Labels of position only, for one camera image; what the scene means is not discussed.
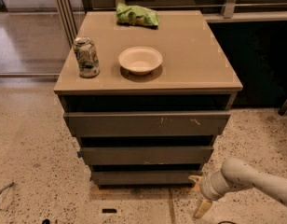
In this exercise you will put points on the dark object at right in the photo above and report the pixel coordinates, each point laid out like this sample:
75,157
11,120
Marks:
283,110

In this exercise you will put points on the grey top drawer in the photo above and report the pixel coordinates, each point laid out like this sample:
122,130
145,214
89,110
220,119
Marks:
135,124

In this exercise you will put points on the grey middle drawer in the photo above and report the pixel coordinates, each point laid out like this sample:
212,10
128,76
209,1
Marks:
144,155

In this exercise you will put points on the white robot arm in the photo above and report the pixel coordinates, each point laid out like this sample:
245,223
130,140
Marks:
233,176

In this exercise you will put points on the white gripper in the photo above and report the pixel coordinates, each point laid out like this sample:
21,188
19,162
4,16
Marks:
206,187

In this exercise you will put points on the green chip bag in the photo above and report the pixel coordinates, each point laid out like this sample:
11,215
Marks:
136,15

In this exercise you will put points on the green white soda can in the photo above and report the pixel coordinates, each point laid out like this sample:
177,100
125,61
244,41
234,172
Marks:
86,56

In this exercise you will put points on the grey drawer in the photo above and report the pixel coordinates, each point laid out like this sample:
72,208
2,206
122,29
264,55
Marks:
135,124
144,155
142,177

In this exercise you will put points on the white paper bowl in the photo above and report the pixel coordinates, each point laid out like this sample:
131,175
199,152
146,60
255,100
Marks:
140,60

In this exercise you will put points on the grey bottom drawer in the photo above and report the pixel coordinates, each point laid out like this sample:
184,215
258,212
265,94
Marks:
142,177

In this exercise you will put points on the grey drawer cabinet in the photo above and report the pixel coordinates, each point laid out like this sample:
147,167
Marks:
195,75

